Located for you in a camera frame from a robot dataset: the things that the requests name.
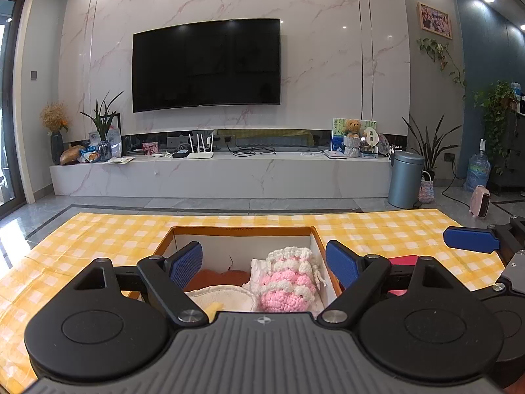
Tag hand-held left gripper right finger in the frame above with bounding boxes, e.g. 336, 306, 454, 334
317, 240, 457, 326

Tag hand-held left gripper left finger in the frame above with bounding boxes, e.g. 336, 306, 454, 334
70, 241, 209, 326

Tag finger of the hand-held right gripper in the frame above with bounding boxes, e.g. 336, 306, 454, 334
443, 215, 525, 264

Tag cream round pad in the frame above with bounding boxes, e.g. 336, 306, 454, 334
184, 285, 260, 314

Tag orange-rimmed cardboard box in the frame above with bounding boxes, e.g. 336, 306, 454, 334
152, 226, 343, 321

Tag pink white crochet pouch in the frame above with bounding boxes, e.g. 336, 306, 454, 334
256, 247, 327, 314

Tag white cloth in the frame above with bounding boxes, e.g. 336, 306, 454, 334
249, 258, 274, 297

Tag yellow soft piece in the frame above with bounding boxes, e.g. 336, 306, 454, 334
204, 301, 226, 323

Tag pink space heater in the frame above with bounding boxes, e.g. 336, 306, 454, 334
469, 185, 492, 218

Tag red flat lid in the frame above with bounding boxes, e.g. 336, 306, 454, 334
387, 255, 422, 297

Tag woven handbag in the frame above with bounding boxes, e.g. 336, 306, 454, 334
418, 171, 435, 203

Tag blue water jug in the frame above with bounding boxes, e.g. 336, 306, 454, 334
463, 138, 492, 193

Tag blue-grey trash can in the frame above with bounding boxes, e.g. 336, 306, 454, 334
387, 150, 426, 209

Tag yellow checked mat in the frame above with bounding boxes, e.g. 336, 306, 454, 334
0, 209, 511, 380

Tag white marble tv console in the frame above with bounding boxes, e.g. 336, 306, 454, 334
49, 151, 393, 200

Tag potted snake plant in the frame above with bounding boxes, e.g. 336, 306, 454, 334
401, 114, 461, 182

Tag dark cabinet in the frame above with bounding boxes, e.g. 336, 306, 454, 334
490, 110, 525, 196

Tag white router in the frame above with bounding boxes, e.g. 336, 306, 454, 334
186, 131, 216, 160

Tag white round sign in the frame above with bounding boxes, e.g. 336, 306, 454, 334
360, 129, 378, 155

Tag painted picture board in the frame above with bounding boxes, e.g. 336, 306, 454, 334
331, 117, 377, 155

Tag green hanging plant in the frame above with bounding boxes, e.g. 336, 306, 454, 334
473, 81, 518, 174

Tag snack packets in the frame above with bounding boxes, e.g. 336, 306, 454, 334
77, 145, 101, 163

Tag green plant in glass vase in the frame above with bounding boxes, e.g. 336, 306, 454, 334
79, 90, 124, 163

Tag gold ornament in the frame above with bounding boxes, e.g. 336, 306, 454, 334
60, 144, 86, 166

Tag trailing vine plant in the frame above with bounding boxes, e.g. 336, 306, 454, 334
417, 37, 467, 100

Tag dried flowers in vase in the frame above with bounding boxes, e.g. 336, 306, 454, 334
40, 102, 71, 165

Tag black television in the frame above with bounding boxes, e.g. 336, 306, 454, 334
132, 18, 282, 114

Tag wooden framed picture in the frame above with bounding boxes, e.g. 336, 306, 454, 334
417, 2, 453, 40

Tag sliding glass door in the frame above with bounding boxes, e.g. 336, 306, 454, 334
0, 0, 30, 208

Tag black power cable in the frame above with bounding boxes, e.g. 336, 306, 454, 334
441, 160, 472, 206

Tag black console cables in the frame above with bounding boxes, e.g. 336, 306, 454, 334
223, 133, 277, 157

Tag black photo frame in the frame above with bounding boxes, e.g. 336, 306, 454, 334
104, 112, 122, 157

